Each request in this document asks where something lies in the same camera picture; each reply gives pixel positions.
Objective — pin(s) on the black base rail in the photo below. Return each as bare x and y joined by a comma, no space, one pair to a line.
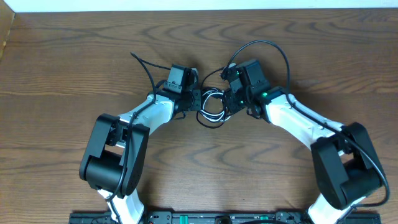
163,217

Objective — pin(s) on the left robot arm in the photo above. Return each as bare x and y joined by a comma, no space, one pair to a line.
114,156

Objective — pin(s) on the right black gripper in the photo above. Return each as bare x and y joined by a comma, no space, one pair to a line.
229,97

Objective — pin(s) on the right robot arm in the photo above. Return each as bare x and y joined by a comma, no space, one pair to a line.
347,168

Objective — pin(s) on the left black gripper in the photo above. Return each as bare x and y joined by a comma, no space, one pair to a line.
198,97

